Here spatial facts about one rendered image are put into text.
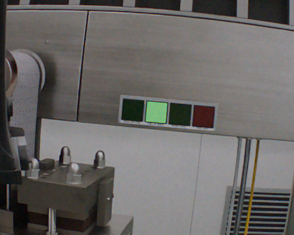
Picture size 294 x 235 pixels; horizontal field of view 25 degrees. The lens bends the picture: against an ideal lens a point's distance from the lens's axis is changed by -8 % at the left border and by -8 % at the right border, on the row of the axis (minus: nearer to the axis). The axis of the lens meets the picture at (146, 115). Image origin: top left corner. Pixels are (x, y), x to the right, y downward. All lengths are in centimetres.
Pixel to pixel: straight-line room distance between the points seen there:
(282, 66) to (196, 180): 243
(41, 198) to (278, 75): 71
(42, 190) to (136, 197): 273
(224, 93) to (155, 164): 241
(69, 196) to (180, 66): 51
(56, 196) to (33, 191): 6
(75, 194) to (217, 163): 272
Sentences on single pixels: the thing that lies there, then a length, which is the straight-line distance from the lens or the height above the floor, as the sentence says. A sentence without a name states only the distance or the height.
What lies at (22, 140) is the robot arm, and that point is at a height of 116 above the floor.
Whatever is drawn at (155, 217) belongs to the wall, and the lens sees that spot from 424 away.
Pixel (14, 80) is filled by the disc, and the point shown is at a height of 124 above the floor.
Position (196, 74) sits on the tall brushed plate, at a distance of 182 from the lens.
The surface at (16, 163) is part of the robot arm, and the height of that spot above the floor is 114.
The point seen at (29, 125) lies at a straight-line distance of 174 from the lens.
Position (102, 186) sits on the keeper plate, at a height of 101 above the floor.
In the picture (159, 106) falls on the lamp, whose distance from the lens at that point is 182.
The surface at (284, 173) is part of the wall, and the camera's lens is 419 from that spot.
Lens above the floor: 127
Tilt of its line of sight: 3 degrees down
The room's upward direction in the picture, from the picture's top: 5 degrees clockwise
